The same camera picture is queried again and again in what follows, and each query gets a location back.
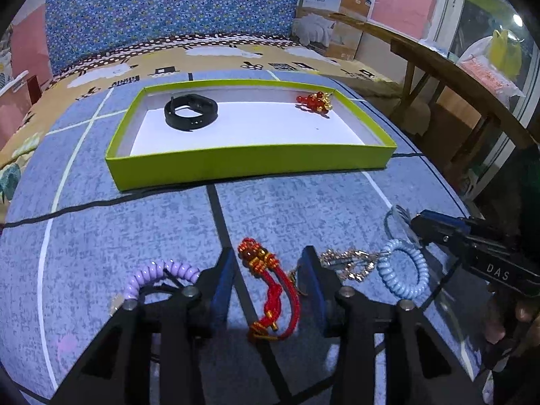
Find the pink cabinet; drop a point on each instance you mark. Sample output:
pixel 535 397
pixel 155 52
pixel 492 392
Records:
pixel 17 109

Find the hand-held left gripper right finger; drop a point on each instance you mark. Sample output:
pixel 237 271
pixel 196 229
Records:
pixel 314 291

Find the white plastic bag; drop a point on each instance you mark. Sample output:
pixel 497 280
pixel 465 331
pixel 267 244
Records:
pixel 481 67

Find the green cardboard box tray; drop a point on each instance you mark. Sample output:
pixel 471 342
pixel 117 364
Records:
pixel 253 164

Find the small clear plastic box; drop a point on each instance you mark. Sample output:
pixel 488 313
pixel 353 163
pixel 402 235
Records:
pixel 436 48

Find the beige sheep print sheet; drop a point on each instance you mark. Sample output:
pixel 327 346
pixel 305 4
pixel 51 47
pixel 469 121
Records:
pixel 63 105

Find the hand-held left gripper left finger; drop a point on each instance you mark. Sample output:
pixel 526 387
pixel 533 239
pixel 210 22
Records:
pixel 221 289

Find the black wristband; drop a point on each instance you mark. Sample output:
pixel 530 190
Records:
pixel 169 114

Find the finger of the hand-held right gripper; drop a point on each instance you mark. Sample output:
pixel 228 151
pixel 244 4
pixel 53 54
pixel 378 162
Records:
pixel 434 234
pixel 443 219

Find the printed cardboard box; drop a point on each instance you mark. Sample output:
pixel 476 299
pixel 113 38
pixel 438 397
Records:
pixel 329 21

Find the wooden bench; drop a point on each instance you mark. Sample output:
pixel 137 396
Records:
pixel 455 71

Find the yellow plastic bag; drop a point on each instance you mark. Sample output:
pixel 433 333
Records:
pixel 504 55

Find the blue floral headboard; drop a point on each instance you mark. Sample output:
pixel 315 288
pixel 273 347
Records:
pixel 168 8

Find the person's right hand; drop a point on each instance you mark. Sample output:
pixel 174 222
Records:
pixel 521 314

